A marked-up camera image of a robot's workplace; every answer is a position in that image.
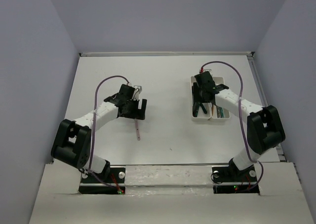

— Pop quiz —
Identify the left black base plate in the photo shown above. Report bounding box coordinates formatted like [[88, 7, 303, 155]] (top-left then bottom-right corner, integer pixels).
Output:
[[78, 166, 126, 195]]

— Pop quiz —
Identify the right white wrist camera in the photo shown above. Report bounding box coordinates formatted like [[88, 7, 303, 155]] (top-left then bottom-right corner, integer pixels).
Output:
[[199, 67, 212, 74]]

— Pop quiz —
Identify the silver spoon teal handle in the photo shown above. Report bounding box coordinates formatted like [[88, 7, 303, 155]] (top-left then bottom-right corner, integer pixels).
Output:
[[193, 102, 199, 117]]

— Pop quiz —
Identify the silver knife pink handle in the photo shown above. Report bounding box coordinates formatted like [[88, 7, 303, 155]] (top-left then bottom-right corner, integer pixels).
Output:
[[134, 119, 141, 141]]

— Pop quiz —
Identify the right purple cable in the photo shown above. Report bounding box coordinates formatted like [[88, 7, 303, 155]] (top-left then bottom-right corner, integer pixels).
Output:
[[201, 61, 264, 191]]

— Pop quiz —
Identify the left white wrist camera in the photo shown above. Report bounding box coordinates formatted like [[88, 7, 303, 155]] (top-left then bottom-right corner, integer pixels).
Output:
[[132, 85, 142, 95]]

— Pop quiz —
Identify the teal plastic spoon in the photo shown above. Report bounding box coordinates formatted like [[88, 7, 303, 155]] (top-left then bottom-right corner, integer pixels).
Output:
[[200, 103, 209, 114]]

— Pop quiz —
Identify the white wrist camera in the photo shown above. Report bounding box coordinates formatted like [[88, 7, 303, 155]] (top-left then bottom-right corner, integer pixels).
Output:
[[132, 85, 142, 95], [199, 67, 212, 74]]

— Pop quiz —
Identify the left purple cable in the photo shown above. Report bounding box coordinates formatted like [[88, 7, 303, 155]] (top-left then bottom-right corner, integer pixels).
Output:
[[88, 75, 130, 192]]

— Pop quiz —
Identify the white two-compartment container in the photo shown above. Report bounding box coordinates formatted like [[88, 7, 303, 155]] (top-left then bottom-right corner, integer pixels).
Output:
[[190, 76, 230, 122]]

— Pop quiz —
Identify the purple cable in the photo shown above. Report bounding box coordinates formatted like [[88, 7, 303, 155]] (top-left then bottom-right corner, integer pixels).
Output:
[[88, 75, 130, 192], [201, 61, 264, 191]]

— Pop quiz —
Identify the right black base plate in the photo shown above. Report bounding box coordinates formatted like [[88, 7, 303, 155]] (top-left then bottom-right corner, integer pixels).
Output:
[[210, 166, 260, 194]]

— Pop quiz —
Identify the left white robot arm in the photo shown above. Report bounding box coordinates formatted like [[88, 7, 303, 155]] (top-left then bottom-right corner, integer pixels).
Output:
[[51, 84, 147, 182]]

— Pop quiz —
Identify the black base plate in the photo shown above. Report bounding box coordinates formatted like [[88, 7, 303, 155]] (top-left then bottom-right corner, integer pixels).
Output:
[[78, 166, 126, 195], [210, 166, 260, 194]]

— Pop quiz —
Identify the silver knife dark handle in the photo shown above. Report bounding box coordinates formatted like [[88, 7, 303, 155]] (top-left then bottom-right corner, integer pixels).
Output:
[[216, 107, 222, 118]]

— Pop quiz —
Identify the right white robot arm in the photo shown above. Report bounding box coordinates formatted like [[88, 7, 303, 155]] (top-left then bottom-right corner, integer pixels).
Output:
[[193, 71, 285, 181]]

